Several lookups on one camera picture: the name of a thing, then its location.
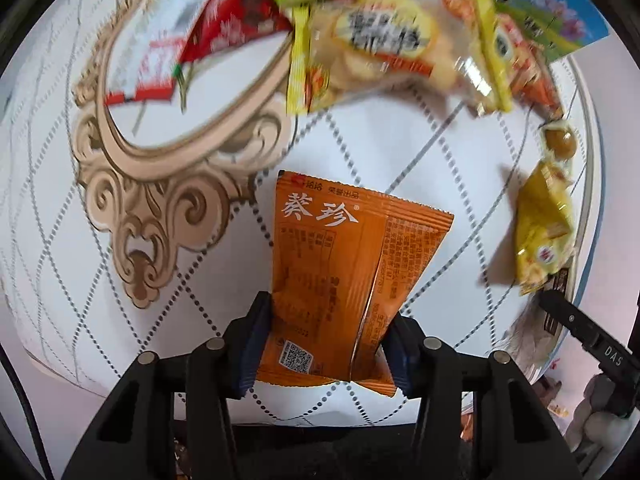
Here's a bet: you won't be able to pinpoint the person's right hand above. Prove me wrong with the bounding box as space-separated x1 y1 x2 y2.
575 375 636 461

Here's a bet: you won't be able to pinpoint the clear round-snack packet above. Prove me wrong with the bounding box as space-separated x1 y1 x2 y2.
287 0 513 117

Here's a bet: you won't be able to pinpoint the crumpled pale plastic packet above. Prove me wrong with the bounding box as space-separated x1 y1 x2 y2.
500 270 573 386

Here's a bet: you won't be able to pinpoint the white red-striped snack packet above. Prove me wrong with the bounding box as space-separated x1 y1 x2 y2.
105 0 203 108

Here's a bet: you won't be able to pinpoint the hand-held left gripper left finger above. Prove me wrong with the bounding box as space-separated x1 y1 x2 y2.
60 290 273 480

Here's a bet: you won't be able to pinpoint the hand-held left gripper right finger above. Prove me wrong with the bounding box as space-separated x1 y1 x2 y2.
380 315 583 480

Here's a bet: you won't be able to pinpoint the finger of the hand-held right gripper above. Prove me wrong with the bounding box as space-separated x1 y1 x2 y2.
537 287 640 416

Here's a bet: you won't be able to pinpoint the blue printed carton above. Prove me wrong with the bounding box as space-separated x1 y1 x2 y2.
400 0 612 63

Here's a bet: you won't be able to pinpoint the orange snack packet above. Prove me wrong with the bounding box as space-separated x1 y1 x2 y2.
255 170 456 396

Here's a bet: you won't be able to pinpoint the yellow snack packet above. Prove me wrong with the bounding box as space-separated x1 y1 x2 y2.
515 160 576 296

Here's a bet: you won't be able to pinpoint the orange-red snack packet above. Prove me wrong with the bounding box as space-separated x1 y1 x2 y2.
497 12 566 121

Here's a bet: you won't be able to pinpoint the red snack packet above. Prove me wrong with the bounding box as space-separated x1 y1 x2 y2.
175 0 296 81

